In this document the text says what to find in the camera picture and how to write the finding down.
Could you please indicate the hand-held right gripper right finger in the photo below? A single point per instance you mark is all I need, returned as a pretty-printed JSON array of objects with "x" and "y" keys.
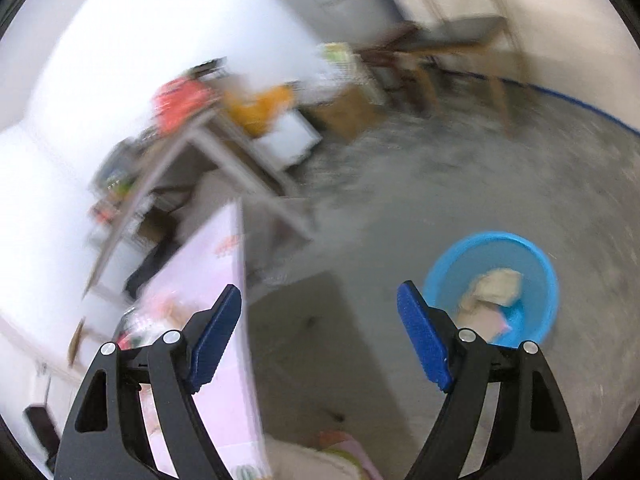
[{"x": 425, "y": 340}]

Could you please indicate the white side table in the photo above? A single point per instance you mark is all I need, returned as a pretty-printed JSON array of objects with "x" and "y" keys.
[{"x": 250, "y": 175}]

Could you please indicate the pale fuzzy clothing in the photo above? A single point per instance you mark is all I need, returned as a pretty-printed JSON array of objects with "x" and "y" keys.
[{"x": 320, "y": 460}]

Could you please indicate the beige paper packet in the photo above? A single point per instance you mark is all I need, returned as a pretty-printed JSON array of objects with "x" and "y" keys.
[{"x": 495, "y": 282}]

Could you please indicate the red plastic bag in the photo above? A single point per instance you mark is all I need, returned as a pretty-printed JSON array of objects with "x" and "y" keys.
[{"x": 180, "y": 102}]

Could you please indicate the pink printed tablecloth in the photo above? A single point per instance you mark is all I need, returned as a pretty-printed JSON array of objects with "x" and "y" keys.
[{"x": 210, "y": 280}]

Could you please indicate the yellow plastic bag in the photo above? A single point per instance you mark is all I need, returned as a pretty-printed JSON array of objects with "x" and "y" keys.
[{"x": 260, "y": 107}]

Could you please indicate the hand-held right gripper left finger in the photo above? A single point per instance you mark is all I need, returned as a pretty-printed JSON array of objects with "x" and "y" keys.
[{"x": 215, "y": 340}]

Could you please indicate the white chest cabinet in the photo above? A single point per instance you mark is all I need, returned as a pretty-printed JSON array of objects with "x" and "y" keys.
[{"x": 287, "y": 140}]

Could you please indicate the green white plastic bag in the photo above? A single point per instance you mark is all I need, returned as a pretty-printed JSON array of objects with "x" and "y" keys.
[{"x": 337, "y": 55}]

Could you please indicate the brown cardboard box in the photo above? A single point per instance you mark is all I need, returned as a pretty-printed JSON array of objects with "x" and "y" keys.
[{"x": 350, "y": 110}]

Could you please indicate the dark wooden stool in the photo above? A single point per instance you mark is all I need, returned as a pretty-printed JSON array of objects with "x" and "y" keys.
[{"x": 395, "y": 45}]

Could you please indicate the blue plastic basket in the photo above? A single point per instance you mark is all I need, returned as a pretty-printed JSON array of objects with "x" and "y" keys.
[{"x": 500, "y": 245}]

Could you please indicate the white mattress blue edge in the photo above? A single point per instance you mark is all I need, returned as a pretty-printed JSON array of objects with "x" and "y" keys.
[{"x": 575, "y": 35}]

